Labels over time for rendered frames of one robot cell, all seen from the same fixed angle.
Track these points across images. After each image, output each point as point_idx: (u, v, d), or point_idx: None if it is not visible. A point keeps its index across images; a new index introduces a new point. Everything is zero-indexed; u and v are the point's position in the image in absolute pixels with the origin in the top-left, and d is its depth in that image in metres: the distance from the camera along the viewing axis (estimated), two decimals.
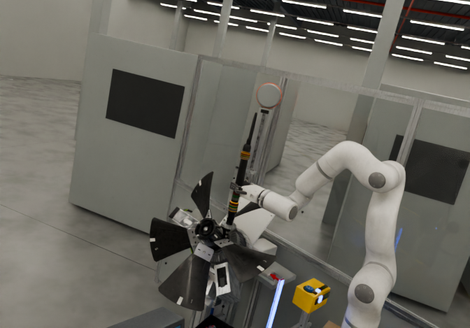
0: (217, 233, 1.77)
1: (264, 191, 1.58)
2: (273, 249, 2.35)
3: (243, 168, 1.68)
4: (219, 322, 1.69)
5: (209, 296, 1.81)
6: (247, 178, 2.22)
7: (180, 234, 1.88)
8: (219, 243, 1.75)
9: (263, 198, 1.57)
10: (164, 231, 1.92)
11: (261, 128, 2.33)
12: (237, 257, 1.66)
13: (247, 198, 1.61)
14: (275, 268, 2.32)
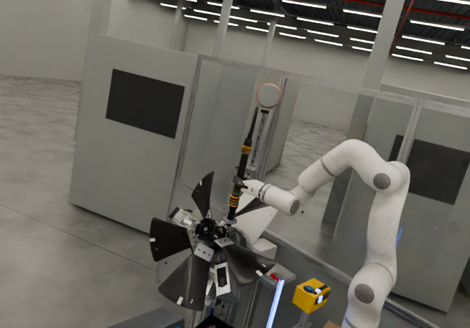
0: (205, 242, 1.77)
1: (265, 185, 1.58)
2: (273, 249, 2.35)
3: (243, 162, 1.67)
4: (219, 322, 1.69)
5: (209, 296, 1.81)
6: (247, 175, 2.21)
7: (205, 205, 1.93)
8: (198, 248, 1.78)
9: (264, 193, 1.56)
10: (205, 189, 1.99)
11: (261, 128, 2.33)
12: (185, 273, 1.71)
13: (248, 192, 1.61)
14: (275, 268, 2.32)
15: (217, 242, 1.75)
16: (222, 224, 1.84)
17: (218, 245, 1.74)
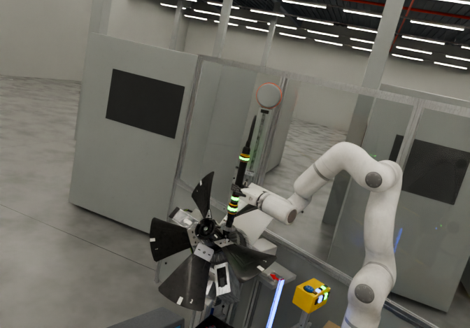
0: (205, 242, 1.77)
1: (263, 194, 1.59)
2: (273, 249, 2.35)
3: (242, 170, 1.68)
4: (219, 322, 1.69)
5: (209, 296, 1.81)
6: (246, 180, 2.22)
7: (205, 205, 1.93)
8: (198, 248, 1.78)
9: (262, 201, 1.57)
10: (205, 189, 1.99)
11: (261, 128, 2.33)
12: (185, 273, 1.71)
13: (246, 201, 1.62)
14: (275, 268, 2.32)
15: (217, 243, 1.75)
16: None
17: (218, 245, 1.74)
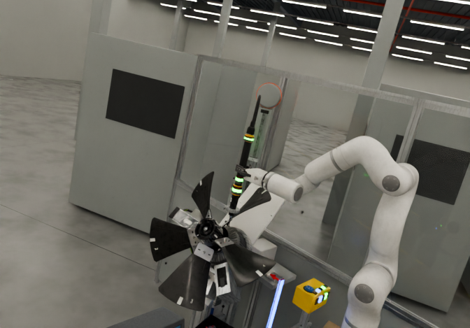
0: None
1: (268, 173, 1.57)
2: (273, 249, 2.35)
3: (246, 150, 1.66)
4: (219, 322, 1.69)
5: (209, 296, 1.81)
6: (250, 166, 2.20)
7: (236, 212, 1.83)
8: (193, 231, 1.86)
9: (267, 180, 1.55)
10: (252, 202, 1.81)
11: (261, 128, 2.33)
12: (170, 232, 1.90)
13: (251, 180, 1.60)
14: (275, 268, 2.32)
15: (198, 245, 1.78)
16: (221, 239, 1.78)
17: (195, 249, 1.78)
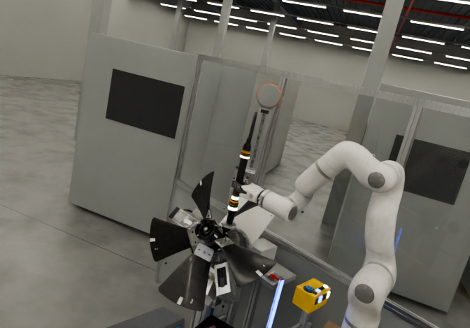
0: None
1: (264, 191, 1.58)
2: (273, 249, 2.35)
3: (243, 167, 1.68)
4: (219, 322, 1.69)
5: (209, 296, 1.81)
6: (247, 178, 2.21)
7: (236, 212, 1.83)
8: (193, 231, 1.86)
9: (263, 198, 1.57)
10: (252, 202, 1.81)
11: (261, 128, 2.33)
12: (170, 232, 1.90)
13: (247, 198, 1.61)
14: (275, 268, 2.32)
15: (198, 245, 1.78)
16: (221, 239, 1.78)
17: (195, 249, 1.78)
